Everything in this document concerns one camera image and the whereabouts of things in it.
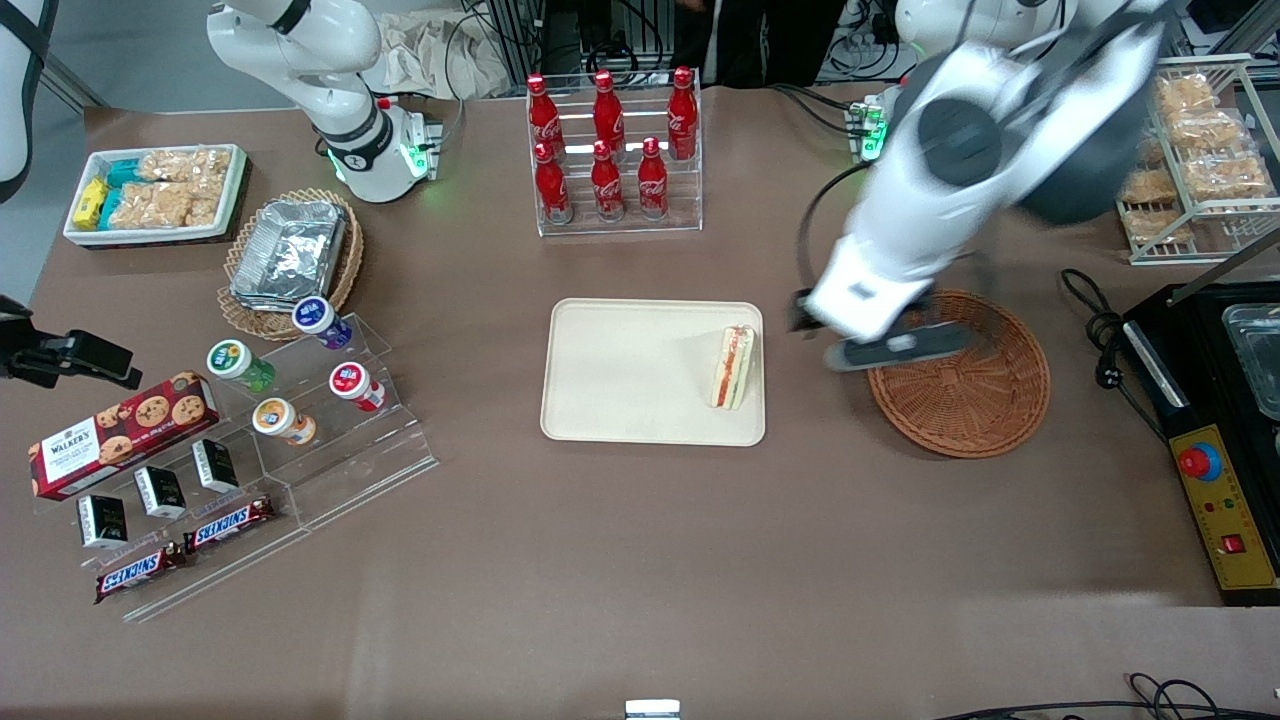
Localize small red drink bottle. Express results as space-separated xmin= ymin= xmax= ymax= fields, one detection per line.
xmin=329 ymin=362 xmax=386 ymax=413

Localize black floor cable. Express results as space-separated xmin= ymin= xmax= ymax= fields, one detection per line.
xmin=930 ymin=673 xmax=1280 ymax=720

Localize Snickers chocolate bar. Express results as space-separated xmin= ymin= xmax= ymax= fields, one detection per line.
xmin=95 ymin=543 xmax=188 ymax=605
xmin=183 ymin=497 xmax=276 ymax=554

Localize red Walkers cookie box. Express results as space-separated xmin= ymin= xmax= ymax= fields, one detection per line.
xmin=28 ymin=371 xmax=221 ymax=501

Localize black power cable with plug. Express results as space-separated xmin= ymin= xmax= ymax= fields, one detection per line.
xmin=1060 ymin=268 xmax=1171 ymax=441

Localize small orange drink bottle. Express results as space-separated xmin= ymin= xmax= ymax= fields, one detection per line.
xmin=251 ymin=398 xmax=317 ymax=447

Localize rice cracker snack packet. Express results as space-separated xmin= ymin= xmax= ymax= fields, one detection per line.
xmin=108 ymin=183 xmax=219 ymax=230
xmin=135 ymin=148 xmax=233 ymax=197

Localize black machine housing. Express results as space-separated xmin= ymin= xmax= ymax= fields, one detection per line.
xmin=1120 ymin=228 xmax=1280 ymax=608

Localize white wire shelf rack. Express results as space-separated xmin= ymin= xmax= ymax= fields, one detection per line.
xmin=1115 ymin=55 xmax=1280 ymax=266

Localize small black box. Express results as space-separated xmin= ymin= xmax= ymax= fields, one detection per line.
xmin=191 ymin=438 xmax=240 ymax=494
xmin=133 ymin=465 xmax=188 ymax=520
xmin=77 ymin=494 xmax=129 ymax=549

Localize stack of foil trays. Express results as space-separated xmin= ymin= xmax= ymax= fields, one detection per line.
xmin=230 ymin=198 xmax=348 ymax=313

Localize white plastic bin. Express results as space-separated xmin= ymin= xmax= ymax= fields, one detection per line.
xmin=62 ymin=144 xmax=249 ymax=248

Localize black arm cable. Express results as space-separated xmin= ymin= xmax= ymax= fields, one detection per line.
xmin=796 ymin=165 xmax=873 ymax=301

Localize small green drink bottle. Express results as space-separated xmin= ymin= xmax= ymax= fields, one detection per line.
xmin=207 ymin=340 xmax=276 ymax=393

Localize clear metal-rimmed container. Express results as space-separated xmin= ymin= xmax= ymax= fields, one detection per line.
xmin=1222 ymin=303 xmax=1280 ymax=421

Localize clear acrylic bottle rack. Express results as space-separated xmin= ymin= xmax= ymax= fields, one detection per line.
xmin=527 ymin=70 xmax=704 ymax=238

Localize small purple drink bottle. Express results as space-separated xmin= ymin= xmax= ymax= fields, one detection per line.
xmin=292 ymin=296 xmax=353 ymax=351

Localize person body dark clothes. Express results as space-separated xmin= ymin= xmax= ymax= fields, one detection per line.
xmin=690 ymin=0 xmax=851 ymax=89

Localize yellow control panel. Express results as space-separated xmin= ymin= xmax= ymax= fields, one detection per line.
xmin=1170 ymin=425 xmax=1279 ymax=591

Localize yellow snack packet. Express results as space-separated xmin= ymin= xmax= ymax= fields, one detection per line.
xmin=73 ymin=177 xmax=110 ymax=227

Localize red emergency stop button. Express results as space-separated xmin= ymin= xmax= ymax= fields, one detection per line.
xmin=1178 ymin=440 xmax=1223 ymax=483

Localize red cola bottle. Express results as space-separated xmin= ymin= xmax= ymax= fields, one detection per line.
xmin=637 ymin=137 xmax=669 ymax=220
xmin=591 ymin=140 xmax=626 ymax=222
xmin=527 ymin=73 xmax=564 ymax=151
xmin=593 ymin=70 xmax=627 ymax=149
xmin=667 ymin=66 xmax=699 ymax=161
xmin=534 ymin=142 xmax=573 ymax=225

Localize triangular sandwich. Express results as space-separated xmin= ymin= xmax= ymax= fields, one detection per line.
xmin=710 ymin=325 xmax=758 ymax=411

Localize clear acrylic stepped display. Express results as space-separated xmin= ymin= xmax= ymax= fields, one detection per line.
xmin=30 ymin=310 xmax=439 ymax=623

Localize light woven wicker basket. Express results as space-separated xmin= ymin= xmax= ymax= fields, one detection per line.
xmin=217 ymin=188 xmax=365 ymax=342

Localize round brown wicker basket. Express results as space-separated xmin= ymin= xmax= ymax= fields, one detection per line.
xmin=866 ymin=290 xmax=1052 ymax=460

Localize beige plastic tray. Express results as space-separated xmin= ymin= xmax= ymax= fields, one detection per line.
xmin=540 ymin=298 xmax=767 ymax=447

